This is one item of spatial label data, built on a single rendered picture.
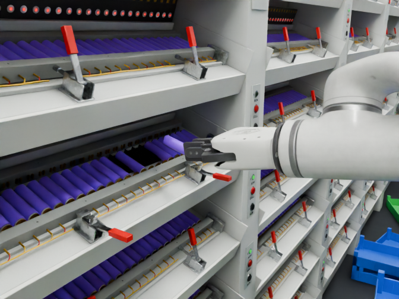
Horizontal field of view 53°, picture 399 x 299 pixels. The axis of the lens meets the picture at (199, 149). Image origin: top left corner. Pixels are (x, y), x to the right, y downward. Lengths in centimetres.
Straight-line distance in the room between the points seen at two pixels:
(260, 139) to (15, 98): 32
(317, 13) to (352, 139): 105
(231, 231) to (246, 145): 45
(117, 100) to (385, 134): 35
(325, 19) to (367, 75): 101
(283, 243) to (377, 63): 95
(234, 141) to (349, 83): 17
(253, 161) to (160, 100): 18
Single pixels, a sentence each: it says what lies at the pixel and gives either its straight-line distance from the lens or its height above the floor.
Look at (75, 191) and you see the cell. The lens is 65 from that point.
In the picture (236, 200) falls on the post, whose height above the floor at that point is 85.
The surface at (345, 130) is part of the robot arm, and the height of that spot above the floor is 112.
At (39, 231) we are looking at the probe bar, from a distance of 59.
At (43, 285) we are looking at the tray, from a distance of 57.
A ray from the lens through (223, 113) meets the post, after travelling 91.
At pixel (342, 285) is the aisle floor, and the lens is 227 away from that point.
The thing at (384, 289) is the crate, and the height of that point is 41.
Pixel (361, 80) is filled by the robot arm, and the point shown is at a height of 118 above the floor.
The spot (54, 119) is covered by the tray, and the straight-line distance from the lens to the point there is 51.
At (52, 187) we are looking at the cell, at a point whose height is 101.
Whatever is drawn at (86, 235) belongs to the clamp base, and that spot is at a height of 96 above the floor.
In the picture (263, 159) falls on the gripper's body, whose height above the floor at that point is 107.
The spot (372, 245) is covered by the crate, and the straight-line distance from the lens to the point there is 244.
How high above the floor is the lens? 124
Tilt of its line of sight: 17 degrees down
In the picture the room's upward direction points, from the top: straight up
